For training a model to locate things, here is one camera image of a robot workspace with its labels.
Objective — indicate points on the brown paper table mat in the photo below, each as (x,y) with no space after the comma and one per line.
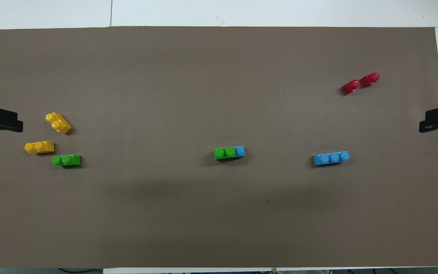
(219,213)

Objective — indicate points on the blue three-stud toy block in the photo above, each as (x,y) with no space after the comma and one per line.
(331,158)
(240,151)

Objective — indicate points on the red one-stud toy block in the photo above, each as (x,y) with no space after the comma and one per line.
(351,87)
(370,80)

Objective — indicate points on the yellow two-stud toy block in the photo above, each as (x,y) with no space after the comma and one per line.
(59,123)
(39,147)

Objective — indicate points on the green two-stud toy block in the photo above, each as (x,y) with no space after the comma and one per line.
(67,160)
(224,152)

